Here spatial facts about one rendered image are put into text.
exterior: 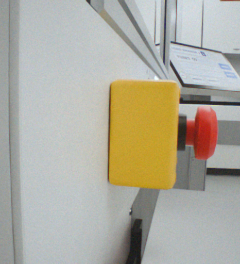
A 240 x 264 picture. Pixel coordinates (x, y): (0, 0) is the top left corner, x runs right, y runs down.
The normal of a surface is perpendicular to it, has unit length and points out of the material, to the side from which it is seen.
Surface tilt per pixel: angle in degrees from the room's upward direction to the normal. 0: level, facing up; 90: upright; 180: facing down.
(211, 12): 90
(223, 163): 90
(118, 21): 90
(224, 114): 90
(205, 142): 103
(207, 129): 77
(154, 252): 0
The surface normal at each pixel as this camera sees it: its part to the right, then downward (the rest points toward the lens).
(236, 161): -0.10, 0.11
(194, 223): 0.03, -0.99
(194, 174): 0.55, 0.11
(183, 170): -0.83, 0.04
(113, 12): 0.98, 0.05
